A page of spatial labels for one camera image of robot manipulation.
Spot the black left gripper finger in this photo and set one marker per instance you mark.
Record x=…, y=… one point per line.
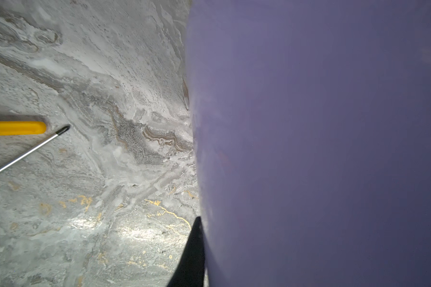
x=190, y=271

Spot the orange handled screwdriver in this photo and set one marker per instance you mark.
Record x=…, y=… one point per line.
x=36, y=147

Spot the purple plastic bucket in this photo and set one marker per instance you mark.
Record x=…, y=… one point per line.
x=312, y=134

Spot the yellow handled tool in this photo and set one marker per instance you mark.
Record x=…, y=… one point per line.
x=11, y=128

